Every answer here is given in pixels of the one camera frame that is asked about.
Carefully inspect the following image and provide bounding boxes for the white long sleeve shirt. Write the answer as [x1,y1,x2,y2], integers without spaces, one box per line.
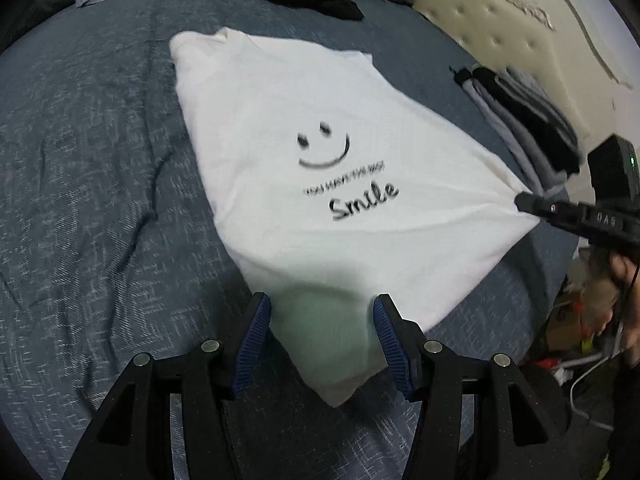
[169,28,537,406]

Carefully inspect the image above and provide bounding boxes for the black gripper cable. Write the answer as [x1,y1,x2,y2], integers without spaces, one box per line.
[606,253,640,361]

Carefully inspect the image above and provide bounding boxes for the stack of folded grey clothes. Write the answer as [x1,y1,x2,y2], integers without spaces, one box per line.
[454,66,585,196]

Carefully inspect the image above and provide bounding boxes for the black camera box green light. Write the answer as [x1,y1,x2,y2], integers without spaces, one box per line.
[587,133,639,208]

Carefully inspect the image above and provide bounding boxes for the cream tufted headboard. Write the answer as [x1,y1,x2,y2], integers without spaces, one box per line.
[389,0,640,137]

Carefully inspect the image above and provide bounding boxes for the person's right hand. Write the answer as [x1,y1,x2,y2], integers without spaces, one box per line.
[584,248,639,366]

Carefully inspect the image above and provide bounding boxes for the dark blue patterned bedspread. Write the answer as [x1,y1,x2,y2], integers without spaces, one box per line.
[1,0,577,479]

